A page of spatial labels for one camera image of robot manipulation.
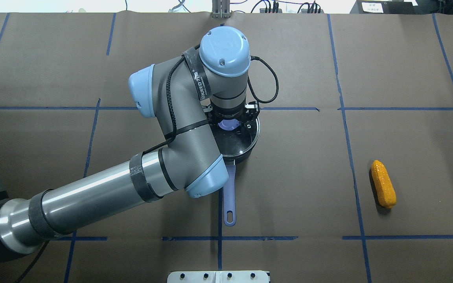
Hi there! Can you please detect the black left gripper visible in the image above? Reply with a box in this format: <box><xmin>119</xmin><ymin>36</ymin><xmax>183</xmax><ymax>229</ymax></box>
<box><xmin>205</xmin><ymin>101</ymin><xmax>260</xmax><ymax>124</ymax></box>

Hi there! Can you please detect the glass pot lid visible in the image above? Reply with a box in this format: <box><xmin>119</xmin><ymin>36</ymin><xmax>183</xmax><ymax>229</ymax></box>
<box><xmin>209</xmin><ymin>118</ymin><xmax>260</xmax><ymax>163</ymax></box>

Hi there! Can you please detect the yellow plastic corn cob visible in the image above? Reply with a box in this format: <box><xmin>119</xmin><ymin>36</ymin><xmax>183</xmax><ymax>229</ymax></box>
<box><xmin>370</xmin><ymin>160</ymin><xmax>397</xmax><ymax>209</ymax></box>

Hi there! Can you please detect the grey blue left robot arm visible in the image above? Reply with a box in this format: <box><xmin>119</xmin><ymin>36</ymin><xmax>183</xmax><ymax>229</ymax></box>
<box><xmin>0</xmin><ymin>26</ymin><xmax>256</xmax><ymax>262</ymax></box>

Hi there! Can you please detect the dark blue saucepan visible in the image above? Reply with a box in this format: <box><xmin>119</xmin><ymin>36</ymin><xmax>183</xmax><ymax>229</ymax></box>
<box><xmin>209</xmin><ymin>118</ymin><xmax>260</xmax><ymax>227</ymax></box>

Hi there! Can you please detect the black braided left gripper cable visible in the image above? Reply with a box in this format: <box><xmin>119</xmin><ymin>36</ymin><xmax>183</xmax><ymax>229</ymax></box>
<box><xmin>246</xmin><ymin>56</ymin><xmax>279</xmax><ymax>104</ymax></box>

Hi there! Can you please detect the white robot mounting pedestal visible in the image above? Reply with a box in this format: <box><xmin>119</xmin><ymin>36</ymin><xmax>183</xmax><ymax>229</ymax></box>
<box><xmin>167</xmin><ymin>270</ymin><xmax>271</xmax><ymax>283</ymax></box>

